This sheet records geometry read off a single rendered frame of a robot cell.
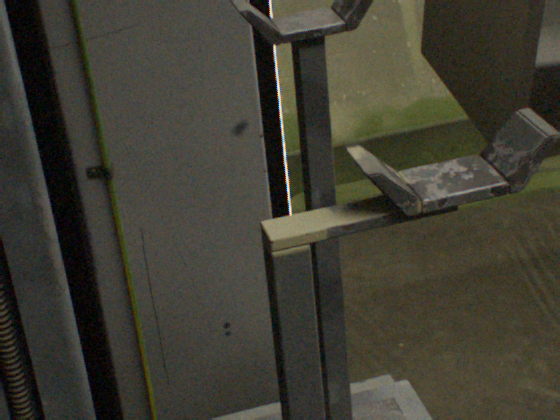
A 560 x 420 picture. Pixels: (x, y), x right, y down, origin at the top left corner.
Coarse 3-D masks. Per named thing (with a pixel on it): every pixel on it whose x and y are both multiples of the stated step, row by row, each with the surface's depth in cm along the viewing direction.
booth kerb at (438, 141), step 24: (456, 120) 263; (336, 144) 258; (360, 144) 259; (384, 144) 261; (408, 144) 263; (432, 144) 264; (456, 144) 266; (480, 144) 268; (288, 168) 257; (336, 168) 260; (408, 168) 265
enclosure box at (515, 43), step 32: (448, 0) 188; (480, 0) 176; (512, 0) 165; (544, 0) 161; (448, 32) 190; (480, 32) 178; (512, 32) 167; (544, 32) 209; (448, 64) 193; (480, 64) 180; (512, 64) 169; (544, 64) 201; (480, 96) 183; (512, 96) 171; (544, 96) 193; (480, 128) 186
